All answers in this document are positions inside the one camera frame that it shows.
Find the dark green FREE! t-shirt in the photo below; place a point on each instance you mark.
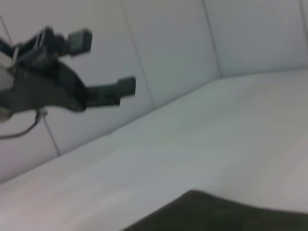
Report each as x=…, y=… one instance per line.
x=216, y=214

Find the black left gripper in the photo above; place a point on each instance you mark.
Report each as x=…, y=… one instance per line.
x=43, y=86

